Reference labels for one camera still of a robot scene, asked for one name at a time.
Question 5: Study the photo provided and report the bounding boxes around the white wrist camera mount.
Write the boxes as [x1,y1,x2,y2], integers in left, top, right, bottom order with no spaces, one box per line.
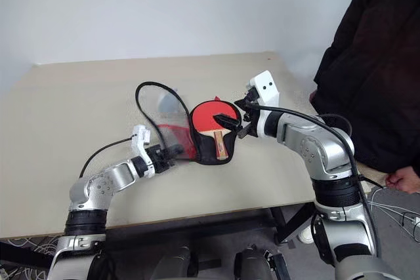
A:
[130,125,156,179]
[248,70,281,108]

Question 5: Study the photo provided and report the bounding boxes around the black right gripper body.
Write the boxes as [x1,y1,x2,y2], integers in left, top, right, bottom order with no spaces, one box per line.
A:
[237,86,263,138]

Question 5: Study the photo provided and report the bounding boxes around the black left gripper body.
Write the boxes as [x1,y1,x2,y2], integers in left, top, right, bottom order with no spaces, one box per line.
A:
[146,144,175,174]

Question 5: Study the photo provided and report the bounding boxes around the white tangled floor cables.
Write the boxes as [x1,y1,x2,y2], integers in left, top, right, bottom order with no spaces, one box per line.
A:
[0,235,62,280]

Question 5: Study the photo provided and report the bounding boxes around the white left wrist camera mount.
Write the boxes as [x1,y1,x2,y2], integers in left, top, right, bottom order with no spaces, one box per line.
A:
[130,125,156,179]

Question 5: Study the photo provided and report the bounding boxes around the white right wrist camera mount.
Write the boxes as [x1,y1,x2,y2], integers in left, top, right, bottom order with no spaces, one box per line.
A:
[248,70,281,108]

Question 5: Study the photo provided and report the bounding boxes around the red table tennis paddle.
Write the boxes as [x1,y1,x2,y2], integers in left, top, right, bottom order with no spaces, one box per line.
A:
[191,101,240,162]

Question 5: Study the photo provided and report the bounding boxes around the translucent plastic bag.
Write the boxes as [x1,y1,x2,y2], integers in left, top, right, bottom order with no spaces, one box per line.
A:
[156,89,180,114]

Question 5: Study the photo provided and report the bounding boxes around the white sneaker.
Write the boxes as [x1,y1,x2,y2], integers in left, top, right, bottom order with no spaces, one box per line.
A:
[296,223,315,245]

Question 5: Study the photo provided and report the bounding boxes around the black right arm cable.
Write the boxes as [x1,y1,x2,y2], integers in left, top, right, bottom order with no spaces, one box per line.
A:
[242,102,383,258]

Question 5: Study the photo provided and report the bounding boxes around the bystander's bare hand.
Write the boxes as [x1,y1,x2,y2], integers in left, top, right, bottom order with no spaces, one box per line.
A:
[385,166,420,195]

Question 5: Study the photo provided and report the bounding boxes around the dark rounded shape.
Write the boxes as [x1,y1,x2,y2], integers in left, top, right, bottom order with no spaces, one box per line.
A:
[156,245,198,280]
[234,243,290,280]

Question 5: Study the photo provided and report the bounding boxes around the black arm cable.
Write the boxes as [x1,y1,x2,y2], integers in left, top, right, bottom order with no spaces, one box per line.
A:
[242,102,383,258]
[79,135,135,178]

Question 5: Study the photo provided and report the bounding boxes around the white floor cables with adapter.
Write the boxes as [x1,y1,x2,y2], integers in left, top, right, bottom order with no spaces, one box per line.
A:
[362,181,420,240]

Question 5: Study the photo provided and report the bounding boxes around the person in black coat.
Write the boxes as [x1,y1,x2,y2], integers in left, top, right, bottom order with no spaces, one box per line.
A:
[309,0,420,176]

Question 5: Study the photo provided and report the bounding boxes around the red and black paddle case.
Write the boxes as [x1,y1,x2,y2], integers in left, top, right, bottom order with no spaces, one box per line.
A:
[135,80,245,167]

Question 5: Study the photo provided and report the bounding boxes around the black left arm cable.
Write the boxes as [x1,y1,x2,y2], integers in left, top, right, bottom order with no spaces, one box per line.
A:
[79,135,135,178]

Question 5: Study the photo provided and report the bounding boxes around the black table frame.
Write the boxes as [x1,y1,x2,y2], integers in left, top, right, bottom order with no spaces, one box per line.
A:
[196,201,318,252]

